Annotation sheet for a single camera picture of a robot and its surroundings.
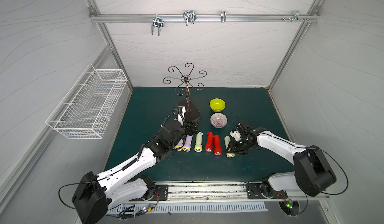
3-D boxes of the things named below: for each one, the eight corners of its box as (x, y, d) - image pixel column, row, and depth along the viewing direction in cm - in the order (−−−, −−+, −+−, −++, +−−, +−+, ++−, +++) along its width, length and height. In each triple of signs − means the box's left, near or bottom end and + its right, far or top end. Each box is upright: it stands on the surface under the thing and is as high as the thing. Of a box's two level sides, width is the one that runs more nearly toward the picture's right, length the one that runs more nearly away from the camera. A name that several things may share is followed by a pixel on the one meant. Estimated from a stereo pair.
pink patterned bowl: (210, 128, 99) (211, 124, 95) (209, 116, 105) (210, 112, 101) (226, 128, 99) (228, 124, 95) (225, 116, 105) (226, 112, 101)
